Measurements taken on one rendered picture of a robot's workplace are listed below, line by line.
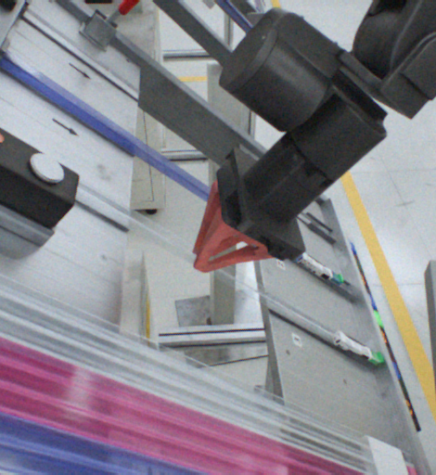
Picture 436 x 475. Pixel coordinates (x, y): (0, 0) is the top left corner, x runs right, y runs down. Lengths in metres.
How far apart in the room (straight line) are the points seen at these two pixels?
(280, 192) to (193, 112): 0.35
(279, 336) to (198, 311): 1.08
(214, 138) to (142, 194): 1.08
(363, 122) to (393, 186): 1.78
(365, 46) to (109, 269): 0.26
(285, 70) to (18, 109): 0.23
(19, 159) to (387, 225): 1.72
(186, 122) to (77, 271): 0.41
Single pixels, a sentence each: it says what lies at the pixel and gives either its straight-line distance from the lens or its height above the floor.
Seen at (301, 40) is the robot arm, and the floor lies 1.13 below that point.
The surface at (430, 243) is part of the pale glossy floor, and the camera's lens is 1.96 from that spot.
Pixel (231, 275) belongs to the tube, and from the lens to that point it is 0.50.
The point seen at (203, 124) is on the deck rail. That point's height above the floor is 0.88.
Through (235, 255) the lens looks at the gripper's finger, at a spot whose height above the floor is 0.94.
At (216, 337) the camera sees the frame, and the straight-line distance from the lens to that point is 1.17.
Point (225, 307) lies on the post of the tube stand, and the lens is 1.45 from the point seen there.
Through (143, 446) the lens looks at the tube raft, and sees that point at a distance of 0.34.
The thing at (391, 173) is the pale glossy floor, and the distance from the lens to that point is 2.23.
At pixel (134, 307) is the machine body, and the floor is 0.62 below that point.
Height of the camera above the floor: 1.28
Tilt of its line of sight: 44 degrees down
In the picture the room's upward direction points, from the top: straight up
